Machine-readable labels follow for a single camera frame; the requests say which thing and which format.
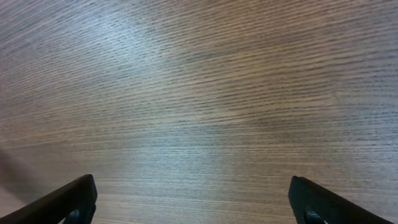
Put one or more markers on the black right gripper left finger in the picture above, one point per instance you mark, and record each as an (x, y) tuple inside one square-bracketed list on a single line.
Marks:
[(75, 202)]

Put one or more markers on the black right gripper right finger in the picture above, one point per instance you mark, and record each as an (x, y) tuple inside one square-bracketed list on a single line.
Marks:
[(312, 203)]

